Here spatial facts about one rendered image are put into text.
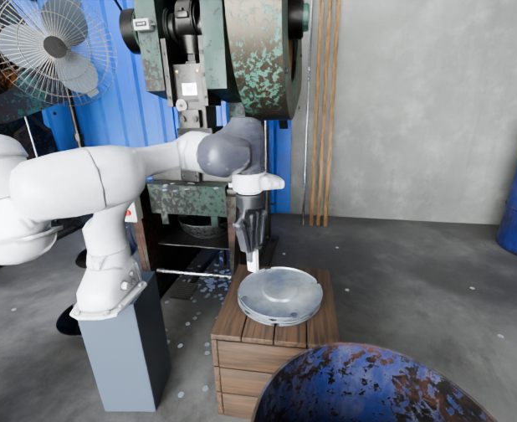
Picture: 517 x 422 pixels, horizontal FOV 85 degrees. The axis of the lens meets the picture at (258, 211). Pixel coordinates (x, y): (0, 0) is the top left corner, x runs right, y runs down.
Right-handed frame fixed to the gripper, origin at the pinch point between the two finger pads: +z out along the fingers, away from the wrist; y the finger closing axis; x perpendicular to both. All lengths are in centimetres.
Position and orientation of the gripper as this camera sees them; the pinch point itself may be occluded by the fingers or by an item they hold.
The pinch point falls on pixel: (253, 259)
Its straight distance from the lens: 81.7
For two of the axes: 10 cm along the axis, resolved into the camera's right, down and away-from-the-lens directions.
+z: 0.3, 9.4, 3.5
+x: 8.2, 1.8, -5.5
